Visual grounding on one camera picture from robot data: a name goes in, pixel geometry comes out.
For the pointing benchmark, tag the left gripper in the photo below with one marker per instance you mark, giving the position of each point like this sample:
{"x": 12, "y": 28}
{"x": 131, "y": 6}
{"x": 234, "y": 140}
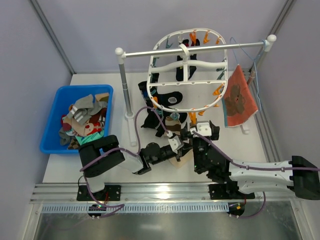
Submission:
{"x": 184, "y": 149}

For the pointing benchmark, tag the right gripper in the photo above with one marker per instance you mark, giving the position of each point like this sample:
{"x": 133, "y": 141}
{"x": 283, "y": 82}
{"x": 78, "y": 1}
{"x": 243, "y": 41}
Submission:
{"x": 196, "y": 136}

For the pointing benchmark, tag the beige brown striped sock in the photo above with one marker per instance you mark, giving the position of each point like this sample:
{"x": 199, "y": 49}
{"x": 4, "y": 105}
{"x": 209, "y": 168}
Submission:
{"x": 184, "y": 159}

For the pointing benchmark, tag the white oval clip hanger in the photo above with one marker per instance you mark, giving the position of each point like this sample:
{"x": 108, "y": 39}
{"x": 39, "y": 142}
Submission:
{"x": 187, "y": 41}

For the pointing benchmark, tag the grey striped sock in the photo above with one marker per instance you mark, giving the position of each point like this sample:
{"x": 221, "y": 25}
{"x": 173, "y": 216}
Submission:
{"x": 83, "y": 109}

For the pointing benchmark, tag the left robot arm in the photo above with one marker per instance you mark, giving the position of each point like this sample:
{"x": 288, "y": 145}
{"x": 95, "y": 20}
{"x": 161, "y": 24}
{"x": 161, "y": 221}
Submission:
{"x": 99, "y": 156}

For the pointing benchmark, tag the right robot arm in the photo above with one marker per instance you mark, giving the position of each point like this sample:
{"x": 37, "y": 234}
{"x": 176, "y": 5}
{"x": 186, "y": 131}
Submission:
{"x": 296, "y": 175}

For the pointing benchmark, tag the pile of socks in bin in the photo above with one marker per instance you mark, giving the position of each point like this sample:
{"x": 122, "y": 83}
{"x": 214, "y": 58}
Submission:
{"x": 73, "y": 135}

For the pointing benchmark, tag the orange bear towel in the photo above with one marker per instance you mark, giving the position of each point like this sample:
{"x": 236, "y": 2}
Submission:
{"x": 237, "y": 102}

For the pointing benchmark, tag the black blue sport sock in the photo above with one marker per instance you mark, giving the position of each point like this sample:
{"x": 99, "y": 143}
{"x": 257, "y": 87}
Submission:
{"x": 168, "y": 99}
{"x": 143, "y": 90}

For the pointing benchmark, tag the blue plastic bin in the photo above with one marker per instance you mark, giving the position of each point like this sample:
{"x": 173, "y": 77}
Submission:
{"x": 64, "y": 98}

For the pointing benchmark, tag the white drying rack stand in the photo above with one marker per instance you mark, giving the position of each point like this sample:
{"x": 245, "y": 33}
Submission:
{"x": 186, "y": 53}

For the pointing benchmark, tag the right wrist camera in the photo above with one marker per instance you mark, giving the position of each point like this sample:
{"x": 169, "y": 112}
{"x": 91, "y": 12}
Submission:
{"x": 203, "y": 128}

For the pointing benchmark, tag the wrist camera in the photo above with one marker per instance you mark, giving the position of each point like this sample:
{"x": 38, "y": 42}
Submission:
{"x": 175, "y": 143}
{"x": 203, "y": 128}

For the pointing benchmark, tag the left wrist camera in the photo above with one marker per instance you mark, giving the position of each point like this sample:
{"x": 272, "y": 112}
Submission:
{"x": 175, "y": 143}

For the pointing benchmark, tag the aluminium rail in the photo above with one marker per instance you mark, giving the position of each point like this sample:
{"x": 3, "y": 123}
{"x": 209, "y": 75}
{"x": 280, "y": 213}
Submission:
{"x": 130, "y": 192}

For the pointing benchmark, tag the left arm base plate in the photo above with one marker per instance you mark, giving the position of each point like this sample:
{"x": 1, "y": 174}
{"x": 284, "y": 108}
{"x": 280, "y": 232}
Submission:
{"x": 109, "y": 193}

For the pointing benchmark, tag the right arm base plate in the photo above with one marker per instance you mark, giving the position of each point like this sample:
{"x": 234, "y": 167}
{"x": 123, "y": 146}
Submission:
{"x": 226, "y": 192}

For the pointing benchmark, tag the blue wire hanger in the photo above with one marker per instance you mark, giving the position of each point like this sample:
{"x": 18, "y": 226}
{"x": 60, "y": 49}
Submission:
{"x": 254, "y": 69}

